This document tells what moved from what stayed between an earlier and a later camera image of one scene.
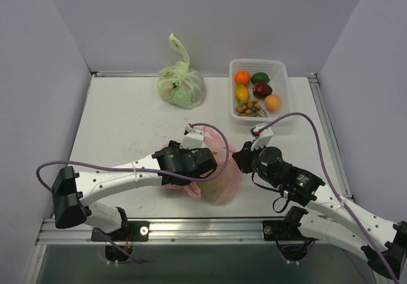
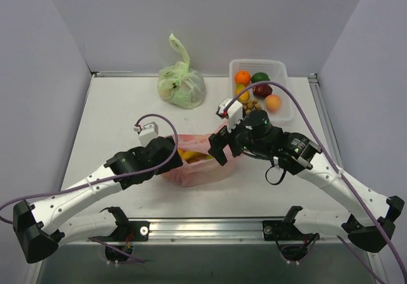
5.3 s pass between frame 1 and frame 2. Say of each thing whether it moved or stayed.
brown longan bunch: stayed
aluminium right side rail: stayed
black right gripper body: moved
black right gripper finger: moved
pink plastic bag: moved
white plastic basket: stayed
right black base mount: stayed
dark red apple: stayed
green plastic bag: stayed
